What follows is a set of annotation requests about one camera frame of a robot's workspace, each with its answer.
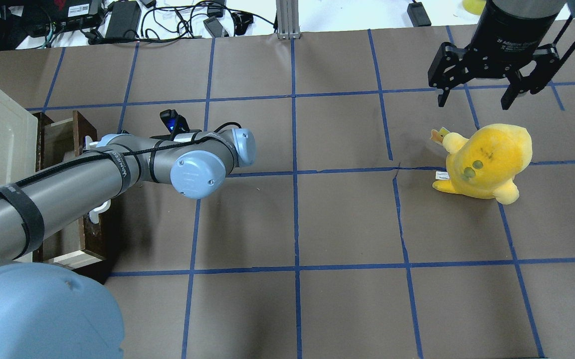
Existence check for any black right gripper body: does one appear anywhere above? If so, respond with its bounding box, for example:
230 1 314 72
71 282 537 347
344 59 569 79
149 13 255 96
464 0 566 80

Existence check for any dark wooden drawer white handle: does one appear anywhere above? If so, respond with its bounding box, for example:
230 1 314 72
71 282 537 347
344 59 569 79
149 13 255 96
25 111 110 270

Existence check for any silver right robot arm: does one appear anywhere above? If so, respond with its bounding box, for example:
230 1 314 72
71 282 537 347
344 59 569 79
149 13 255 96
428 0 575 111

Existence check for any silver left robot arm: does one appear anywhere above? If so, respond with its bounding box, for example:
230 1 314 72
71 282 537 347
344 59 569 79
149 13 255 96
0 124 257 359

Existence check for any yellow plush dinosaur toy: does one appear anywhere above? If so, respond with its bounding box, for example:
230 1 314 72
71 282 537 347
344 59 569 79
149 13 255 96
430 124 533 205

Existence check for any black power adapter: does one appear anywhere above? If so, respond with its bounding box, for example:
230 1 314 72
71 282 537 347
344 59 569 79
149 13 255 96
105 0 141 41

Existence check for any aluminium frame post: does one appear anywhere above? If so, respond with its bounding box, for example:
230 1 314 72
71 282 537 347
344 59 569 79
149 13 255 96
276 0 302 40

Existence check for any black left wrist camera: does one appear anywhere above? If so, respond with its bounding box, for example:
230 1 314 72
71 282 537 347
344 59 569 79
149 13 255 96
150 109 201 143

